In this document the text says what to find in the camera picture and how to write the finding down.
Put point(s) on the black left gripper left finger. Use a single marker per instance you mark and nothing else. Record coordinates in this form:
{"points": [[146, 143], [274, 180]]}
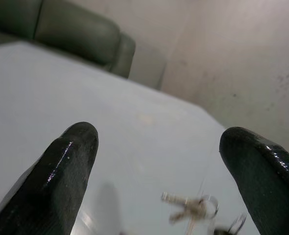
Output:
{"points": [[49, 186]]}

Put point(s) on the green leather sofa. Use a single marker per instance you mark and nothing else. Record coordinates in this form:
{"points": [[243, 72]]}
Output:
{"points": [[73, 31]]}

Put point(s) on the silver key bunch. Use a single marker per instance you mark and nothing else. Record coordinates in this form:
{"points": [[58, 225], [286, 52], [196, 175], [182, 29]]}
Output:
{"points": [[195, 208]]}

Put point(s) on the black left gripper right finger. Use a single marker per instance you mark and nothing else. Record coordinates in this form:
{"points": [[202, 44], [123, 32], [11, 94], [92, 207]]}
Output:
{"points": [[269, 186]]}

